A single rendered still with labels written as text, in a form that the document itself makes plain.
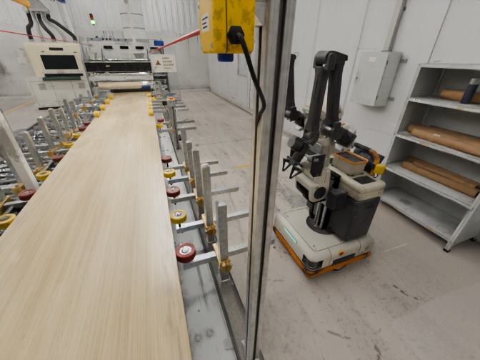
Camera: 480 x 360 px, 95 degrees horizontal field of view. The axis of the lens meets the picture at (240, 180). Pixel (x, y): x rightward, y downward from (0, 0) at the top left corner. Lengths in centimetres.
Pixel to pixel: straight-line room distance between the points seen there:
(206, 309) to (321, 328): 96
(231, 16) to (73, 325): 88
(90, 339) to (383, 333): 171
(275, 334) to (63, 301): 126
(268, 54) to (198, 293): 106
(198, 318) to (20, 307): 60
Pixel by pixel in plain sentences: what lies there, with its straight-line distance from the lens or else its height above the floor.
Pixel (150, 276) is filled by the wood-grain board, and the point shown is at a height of 90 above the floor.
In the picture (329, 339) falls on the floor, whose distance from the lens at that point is 186.
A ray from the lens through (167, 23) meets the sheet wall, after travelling 1189.
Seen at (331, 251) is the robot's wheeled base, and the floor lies 27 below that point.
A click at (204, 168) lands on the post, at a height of 117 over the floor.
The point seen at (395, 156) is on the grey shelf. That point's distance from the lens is 314.
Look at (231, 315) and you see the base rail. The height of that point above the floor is 70.
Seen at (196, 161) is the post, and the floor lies 109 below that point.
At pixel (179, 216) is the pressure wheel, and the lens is 114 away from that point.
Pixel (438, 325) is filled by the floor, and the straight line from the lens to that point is 227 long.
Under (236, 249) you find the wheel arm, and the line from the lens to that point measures 104.
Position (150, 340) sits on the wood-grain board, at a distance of 81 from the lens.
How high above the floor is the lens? 160
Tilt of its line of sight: 30 degrees down
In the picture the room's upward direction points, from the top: straight up
